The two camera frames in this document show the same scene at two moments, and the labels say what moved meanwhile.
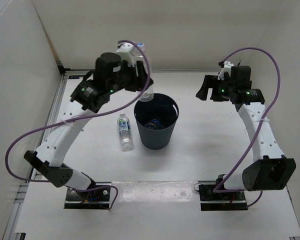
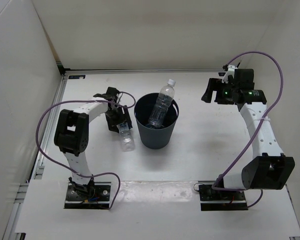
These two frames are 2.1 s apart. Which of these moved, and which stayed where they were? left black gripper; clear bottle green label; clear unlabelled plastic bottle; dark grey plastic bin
Moved: left black gripper; clear unlabelled plastic bottle
Stayed: clear bottle green label; dark grey plastic bin
